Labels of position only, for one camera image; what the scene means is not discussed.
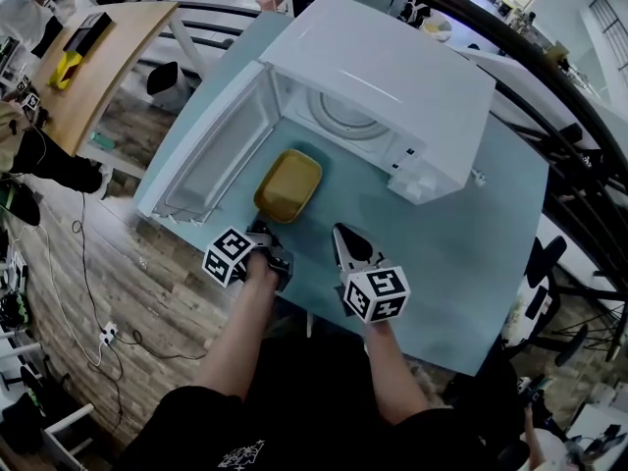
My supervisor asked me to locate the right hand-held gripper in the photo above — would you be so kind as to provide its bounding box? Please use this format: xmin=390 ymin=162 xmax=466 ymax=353
xmin=333 ymin=223 xmax=411 ymax=324

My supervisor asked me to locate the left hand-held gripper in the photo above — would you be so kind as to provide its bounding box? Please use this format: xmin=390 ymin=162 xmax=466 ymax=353
xmin=202 ymin=218 xmax=295 ymax=292

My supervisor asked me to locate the yellow rectangular dish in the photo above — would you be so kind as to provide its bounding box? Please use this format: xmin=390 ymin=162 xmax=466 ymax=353
xmin=253 ymin=148 xmax=324 ymax=225

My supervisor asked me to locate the white microwave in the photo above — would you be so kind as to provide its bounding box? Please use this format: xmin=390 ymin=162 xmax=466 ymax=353
xmin=135 ymin=0 xmax=497 ymax=226

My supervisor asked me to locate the person's right forearm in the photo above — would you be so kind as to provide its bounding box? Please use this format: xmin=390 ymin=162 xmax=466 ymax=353
xmin=362 ymin=319 xmax=428 ymax=426

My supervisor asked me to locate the person's left forearm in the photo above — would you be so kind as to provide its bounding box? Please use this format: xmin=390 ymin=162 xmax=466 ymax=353
xmin=193 ymin=255 xmax=281 ymax=401

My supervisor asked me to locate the light blue table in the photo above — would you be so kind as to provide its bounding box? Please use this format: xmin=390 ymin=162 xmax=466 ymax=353
xmin=132 ymin=12 xmax=550 ymax=377

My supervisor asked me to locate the person's black shirt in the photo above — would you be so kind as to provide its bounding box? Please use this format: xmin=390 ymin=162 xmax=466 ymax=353
xmin=115 ymin=334 xmax=492 ymax=471

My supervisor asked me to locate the black and white bin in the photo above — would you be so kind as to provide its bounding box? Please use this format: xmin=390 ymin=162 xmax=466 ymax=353
xmin=146 ymin=61 xmax=195 ymax=102

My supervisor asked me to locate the white and black bicycle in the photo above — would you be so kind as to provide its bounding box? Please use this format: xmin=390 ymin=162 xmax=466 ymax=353
xmin=504 ymin=235 xmax=628 ymax=362

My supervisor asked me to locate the wooden table with white legs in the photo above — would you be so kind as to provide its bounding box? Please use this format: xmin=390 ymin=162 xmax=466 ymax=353
xmin=33 ymin=1 xmax=207 ymax=159

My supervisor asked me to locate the white electronic device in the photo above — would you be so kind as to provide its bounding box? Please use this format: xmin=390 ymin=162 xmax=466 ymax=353
xmin=0 ymin=250 xmax=28 ymax=288

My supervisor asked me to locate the yellow open box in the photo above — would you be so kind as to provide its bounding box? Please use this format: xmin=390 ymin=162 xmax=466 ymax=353
xmin=46 ymin=50 xmax=84 ymax=91

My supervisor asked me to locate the black rectangular box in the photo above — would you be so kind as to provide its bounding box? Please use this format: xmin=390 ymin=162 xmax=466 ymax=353
xmin=62 ymin=11 xmax=114 ymax=61

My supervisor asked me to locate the white metal rack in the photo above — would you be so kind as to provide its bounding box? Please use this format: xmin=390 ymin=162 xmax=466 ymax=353
xmin=0 ymin=399 xmax=97 ymax=465

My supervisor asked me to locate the black balcony railing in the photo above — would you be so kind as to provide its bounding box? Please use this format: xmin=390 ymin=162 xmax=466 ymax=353
xmin=586 ymin=0 xmax=628 ymax=73

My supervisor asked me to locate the black floor cable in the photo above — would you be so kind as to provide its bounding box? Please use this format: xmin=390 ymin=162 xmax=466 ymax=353
xmin=71 ymin=191 xmax=207 ymax=441

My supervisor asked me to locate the white floor cable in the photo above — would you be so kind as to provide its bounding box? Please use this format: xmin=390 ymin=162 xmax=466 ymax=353
xmin=14 ymin=223 xmax=107 ymax=367

